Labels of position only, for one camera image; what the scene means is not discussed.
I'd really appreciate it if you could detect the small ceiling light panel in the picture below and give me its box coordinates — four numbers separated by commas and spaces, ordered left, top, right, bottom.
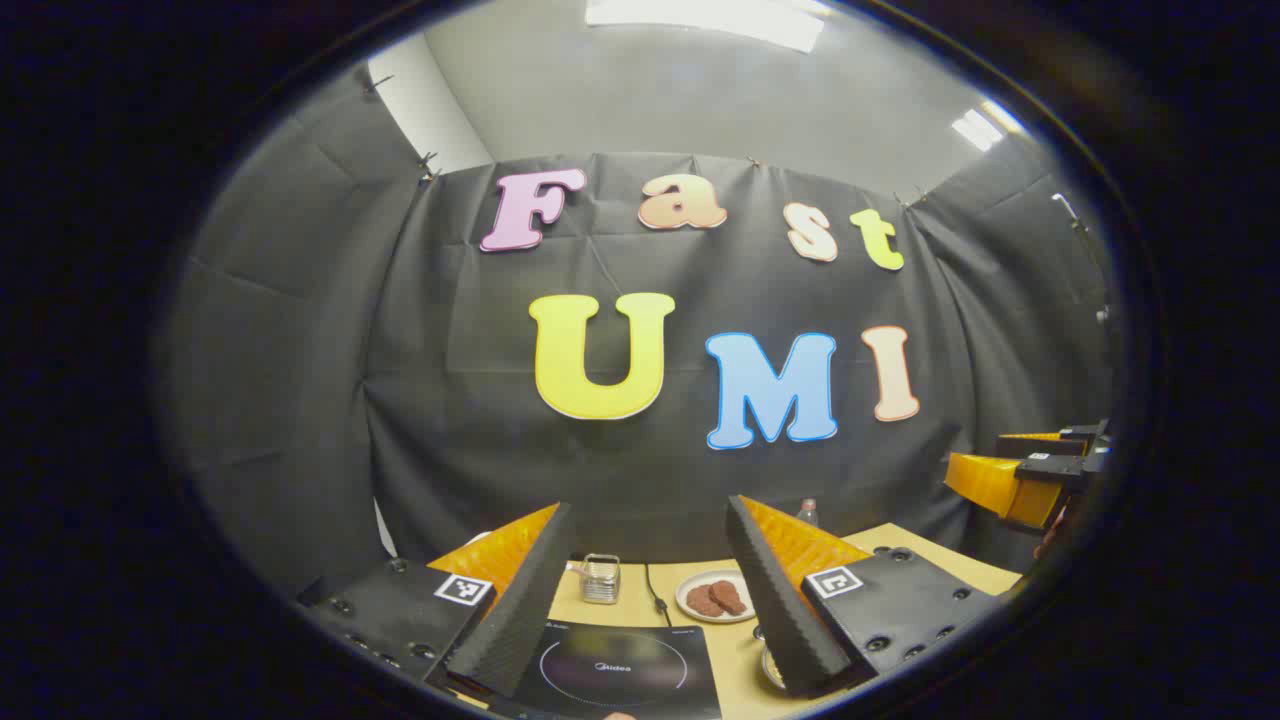
950, 108, 1004, 151

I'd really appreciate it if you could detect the white plate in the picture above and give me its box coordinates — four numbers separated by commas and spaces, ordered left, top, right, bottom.
675, 570, 758, 624

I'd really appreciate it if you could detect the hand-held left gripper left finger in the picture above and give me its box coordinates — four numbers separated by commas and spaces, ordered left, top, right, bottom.
300, 502, 578, 701

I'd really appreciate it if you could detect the metal wire utensil holder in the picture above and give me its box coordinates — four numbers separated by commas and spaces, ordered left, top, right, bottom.
580, 553, 622, 605

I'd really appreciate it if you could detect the steel pot with black handle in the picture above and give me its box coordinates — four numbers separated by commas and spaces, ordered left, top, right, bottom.
752, 625, 791, 693

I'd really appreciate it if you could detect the black backdrop cloth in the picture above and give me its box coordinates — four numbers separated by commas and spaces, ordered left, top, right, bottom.
165, 65, 1116, 611

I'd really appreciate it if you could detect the black induction cooktop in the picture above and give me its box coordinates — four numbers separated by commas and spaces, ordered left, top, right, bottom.
490, 620, 723, 720

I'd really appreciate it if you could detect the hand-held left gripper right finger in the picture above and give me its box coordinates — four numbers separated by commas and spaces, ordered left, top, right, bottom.
725, 495, 1001, 699

